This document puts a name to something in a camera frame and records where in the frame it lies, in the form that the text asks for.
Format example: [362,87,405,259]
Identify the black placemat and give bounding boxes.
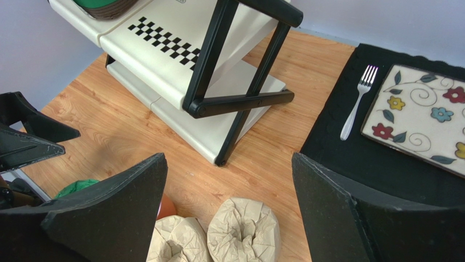
[301,44,464,206]

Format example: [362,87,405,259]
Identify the brown wrapped roll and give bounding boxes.
[146,215,213,261]
[207,197,281,261]

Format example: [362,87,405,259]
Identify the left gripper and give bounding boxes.
[1,92,80,210]

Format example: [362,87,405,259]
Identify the floral square plate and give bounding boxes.
[361,64,464,177]

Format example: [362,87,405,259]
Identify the brown wrapped roll front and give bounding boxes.
[146,215,213,261]

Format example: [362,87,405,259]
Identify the silver fork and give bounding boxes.
[339,65,379,141]

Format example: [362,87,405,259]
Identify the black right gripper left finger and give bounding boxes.
[1,153,168,261]

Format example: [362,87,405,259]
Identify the brown wrapped roll rear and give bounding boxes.
[207,197,281,261]

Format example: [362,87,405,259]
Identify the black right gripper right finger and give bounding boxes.
[291,153,464,261]

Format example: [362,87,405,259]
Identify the green roll front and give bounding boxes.
[55,179,99,199]

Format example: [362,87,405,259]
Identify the green roll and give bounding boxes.
[73,0,138,20]
[55,179,99,199]

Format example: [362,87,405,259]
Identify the cream three-tier shelf rack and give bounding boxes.
[50,1,303,166]

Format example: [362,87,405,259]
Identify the orange white mug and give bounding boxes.
[157,194,177,220]

